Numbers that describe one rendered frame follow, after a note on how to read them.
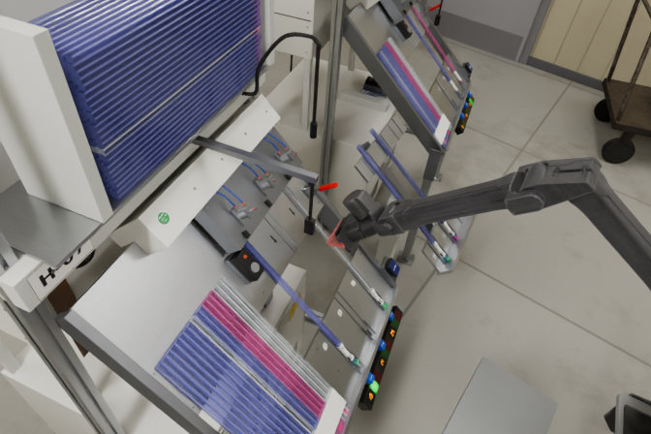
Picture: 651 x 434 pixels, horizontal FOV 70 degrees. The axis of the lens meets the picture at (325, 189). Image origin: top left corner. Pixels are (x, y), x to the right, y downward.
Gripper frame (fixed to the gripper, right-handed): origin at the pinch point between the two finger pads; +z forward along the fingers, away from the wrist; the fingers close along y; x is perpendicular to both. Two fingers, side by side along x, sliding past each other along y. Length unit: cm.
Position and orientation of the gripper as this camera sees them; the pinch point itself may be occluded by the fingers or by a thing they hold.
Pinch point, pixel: (330, 240)
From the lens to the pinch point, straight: 136.1
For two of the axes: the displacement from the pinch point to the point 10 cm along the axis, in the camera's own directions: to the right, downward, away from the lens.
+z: -6.6, 3.4, 6.7
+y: -3.9, 6.2, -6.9
